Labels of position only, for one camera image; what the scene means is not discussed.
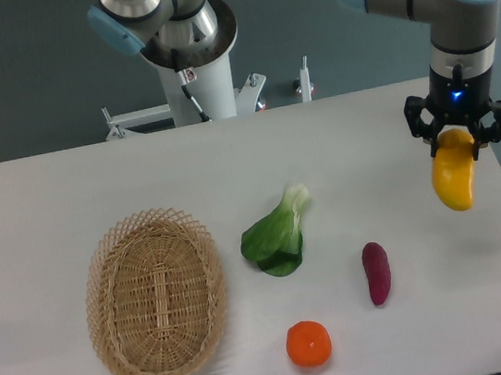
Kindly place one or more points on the green bok choy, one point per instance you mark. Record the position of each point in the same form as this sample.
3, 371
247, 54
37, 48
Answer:
274, 243

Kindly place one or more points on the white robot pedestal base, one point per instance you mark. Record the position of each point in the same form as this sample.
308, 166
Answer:
191, 57

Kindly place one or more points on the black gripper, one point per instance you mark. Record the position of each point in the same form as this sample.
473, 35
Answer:
455, 101

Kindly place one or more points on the orange tangerine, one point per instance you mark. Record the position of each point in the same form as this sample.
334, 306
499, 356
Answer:
308, 344

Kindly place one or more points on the yellow mango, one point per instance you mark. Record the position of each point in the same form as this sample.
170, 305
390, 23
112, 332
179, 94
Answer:
453, 169

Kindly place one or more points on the oval wicker basket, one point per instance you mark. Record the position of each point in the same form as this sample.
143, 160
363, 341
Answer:
156, 297

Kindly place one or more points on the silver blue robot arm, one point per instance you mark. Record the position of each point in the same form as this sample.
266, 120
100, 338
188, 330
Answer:
463, 32

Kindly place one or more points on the white stand foot bracket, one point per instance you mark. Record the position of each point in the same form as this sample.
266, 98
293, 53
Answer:
303, 86

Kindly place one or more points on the purple sweet potato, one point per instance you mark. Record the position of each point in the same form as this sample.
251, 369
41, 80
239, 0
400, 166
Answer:
376, 266

